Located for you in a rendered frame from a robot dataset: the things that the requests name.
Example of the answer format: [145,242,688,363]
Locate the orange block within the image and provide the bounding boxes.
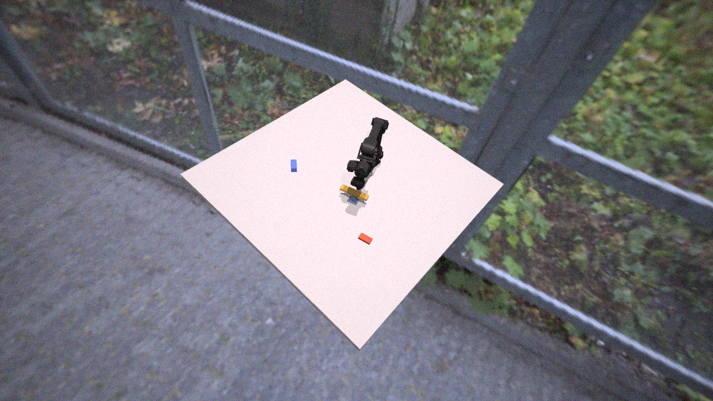
[358,233,373,245]

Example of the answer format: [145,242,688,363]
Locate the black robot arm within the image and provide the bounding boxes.
[347,117,389,178]

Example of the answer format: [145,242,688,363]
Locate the yellow bar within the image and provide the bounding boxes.
[340,184,369,201]

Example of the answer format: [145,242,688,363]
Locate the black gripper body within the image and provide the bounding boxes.
[350,160,376,189]

